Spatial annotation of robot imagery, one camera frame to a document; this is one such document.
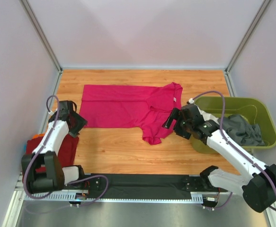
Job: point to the grey t-shirt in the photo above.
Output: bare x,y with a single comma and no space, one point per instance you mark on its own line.
243,133

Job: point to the pink t-shirt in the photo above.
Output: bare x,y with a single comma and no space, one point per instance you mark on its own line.
124,106

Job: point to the orange folded t-shirt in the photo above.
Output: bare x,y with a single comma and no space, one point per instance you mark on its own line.
38,136

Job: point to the white t-shirt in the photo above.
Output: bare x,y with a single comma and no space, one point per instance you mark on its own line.
208,116

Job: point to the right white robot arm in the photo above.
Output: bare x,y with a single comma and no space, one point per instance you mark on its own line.
234,153

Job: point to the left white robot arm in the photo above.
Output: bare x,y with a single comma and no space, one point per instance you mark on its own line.
42,170

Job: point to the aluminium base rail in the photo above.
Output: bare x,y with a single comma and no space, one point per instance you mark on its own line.
211,199

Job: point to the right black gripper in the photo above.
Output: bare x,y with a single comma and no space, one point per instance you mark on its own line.
174,114

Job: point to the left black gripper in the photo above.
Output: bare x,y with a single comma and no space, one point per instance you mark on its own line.
81,122

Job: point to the dark red folded t-shirt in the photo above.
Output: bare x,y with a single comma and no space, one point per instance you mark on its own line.
67,151

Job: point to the olive green plastic bin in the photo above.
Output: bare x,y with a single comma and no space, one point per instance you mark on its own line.
252,110

